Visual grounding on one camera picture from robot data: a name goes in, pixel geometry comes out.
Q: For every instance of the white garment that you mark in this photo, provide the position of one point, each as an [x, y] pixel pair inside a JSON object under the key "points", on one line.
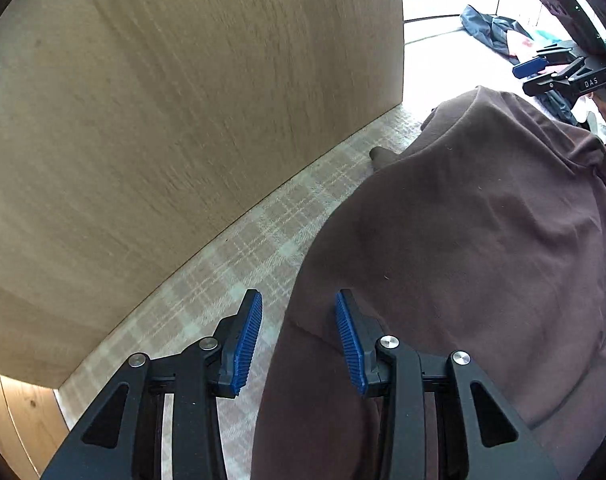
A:
{"points": [[593, 120]]}

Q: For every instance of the dark grey jacket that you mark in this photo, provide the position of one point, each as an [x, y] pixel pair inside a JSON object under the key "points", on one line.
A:
{"points": [[483, 25]]}

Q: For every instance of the light laminate wooden board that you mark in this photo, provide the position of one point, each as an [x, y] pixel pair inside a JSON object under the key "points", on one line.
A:
{"points": [[158, 135]]}

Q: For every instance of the pink garment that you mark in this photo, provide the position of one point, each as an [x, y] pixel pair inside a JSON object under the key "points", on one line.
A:
{"points": [[522, 45]]}

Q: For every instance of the light blue garment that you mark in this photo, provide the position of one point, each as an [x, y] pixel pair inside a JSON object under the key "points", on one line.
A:
{"points": [[547, 35]]}

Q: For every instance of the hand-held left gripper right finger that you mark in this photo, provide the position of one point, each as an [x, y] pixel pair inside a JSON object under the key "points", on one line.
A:
{"points": [[350, 345]]}

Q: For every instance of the brown sweater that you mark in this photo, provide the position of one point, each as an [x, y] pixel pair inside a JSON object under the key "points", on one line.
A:
{"points": [[458, 260]]}

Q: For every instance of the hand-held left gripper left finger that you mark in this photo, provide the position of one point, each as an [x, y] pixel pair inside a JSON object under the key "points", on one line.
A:
{"points": [[245, 345]]}

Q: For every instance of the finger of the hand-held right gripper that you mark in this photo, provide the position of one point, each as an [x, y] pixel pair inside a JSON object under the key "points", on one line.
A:
{"points": [[530, 66], [553, 79]]}

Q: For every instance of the pink plaid blanket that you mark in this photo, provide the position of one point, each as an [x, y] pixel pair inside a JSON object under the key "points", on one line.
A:
{"points": [[233, 270]]}

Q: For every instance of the pine wood panel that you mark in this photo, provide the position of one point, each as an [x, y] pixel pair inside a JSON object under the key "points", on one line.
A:
{"points": [[23, 425]]}

